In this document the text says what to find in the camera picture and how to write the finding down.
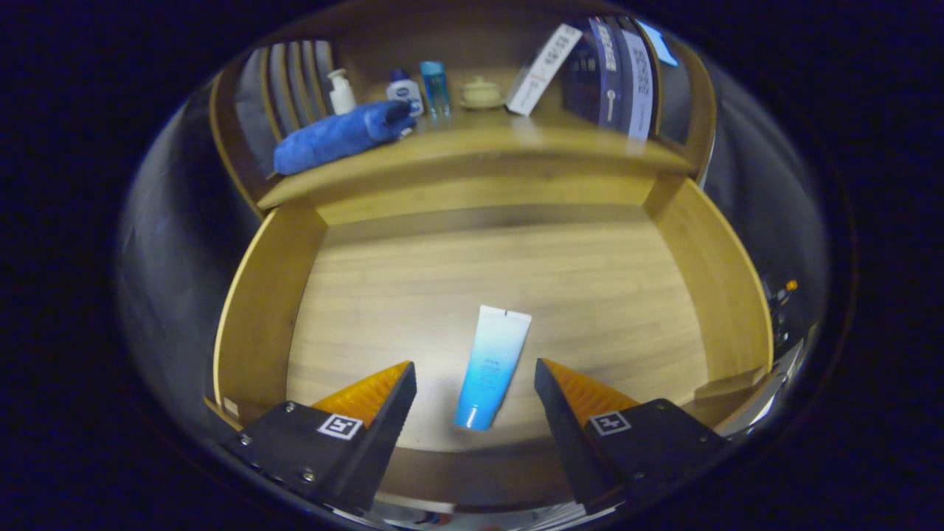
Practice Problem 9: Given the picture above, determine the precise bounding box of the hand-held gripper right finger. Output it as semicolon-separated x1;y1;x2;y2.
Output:
534;358;731;510

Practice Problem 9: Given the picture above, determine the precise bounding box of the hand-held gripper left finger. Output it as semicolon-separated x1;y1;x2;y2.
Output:
221;361;418;516

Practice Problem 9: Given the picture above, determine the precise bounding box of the blue and white tube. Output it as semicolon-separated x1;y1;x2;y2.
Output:
453;305;533;431

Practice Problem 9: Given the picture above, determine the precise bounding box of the wooden drawer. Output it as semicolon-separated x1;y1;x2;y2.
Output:
212;175;775;510

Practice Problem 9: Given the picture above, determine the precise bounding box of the wooden countertop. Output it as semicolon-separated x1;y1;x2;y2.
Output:
256;111;694;211

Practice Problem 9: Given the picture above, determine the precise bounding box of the wooden cabinet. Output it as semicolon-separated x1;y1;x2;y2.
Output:
209;4;718;218

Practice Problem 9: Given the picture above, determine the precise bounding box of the black and orange tool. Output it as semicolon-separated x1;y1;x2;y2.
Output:
767;279;801;325

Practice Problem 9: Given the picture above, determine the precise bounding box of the black backdrop cloth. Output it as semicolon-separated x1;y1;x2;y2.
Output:
114;29;830;443

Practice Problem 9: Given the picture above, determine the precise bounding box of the blue folded towel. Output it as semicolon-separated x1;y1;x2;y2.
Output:
273;100;417;176

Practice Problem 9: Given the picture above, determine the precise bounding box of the white pump bottle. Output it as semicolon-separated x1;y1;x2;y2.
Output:
327;68;357;116

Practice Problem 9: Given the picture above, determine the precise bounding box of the white bottle with blue cap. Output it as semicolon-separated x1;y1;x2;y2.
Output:
386;69;426;119

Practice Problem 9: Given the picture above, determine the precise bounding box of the beige lidded ceramic cup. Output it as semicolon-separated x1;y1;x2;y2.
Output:
460;75;505;111

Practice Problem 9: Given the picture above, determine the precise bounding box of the clear blue bottle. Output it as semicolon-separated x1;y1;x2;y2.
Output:
420;60;452;122

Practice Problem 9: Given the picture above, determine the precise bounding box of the pale blue book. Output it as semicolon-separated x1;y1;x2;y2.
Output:
618;28;656;142

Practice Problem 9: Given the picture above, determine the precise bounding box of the dark blue book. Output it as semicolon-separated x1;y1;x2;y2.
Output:
562;16;628;132

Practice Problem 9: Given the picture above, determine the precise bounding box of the white book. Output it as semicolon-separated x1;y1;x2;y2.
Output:
504;23;583;117

